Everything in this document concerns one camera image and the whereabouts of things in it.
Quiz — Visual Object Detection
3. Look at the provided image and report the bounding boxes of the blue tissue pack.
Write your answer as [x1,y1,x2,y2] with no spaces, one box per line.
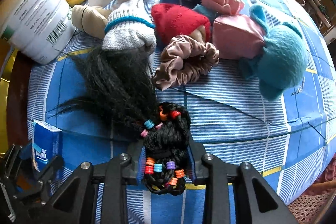
[32,120,63,172]

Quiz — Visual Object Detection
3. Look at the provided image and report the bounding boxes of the brown satin scrunchie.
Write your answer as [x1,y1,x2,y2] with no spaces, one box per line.
[153,35,219,91]

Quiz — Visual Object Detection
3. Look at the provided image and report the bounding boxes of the teal plush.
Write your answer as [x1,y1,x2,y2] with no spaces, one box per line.
[192,4,308,102]

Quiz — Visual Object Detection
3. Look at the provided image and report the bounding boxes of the red knit hat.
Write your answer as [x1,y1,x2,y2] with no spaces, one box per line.
[151,3,211,46]

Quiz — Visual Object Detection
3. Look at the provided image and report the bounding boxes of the white knit gloves bundle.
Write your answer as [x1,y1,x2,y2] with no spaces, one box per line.
[102,0,157,55]

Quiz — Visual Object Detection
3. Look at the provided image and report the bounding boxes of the beige cloth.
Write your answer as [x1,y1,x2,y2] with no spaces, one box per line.
[71,5,112,39]

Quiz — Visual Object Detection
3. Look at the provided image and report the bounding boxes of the blue plaid bedspread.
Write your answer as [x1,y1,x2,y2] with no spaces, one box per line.
[27,0,335,204]

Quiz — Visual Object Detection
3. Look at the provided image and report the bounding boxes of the gold tray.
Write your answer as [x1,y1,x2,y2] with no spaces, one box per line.
[1,49,18,156]

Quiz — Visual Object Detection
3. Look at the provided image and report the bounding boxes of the white protein powder can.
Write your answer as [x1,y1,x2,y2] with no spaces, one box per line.
[1,0,76,65]

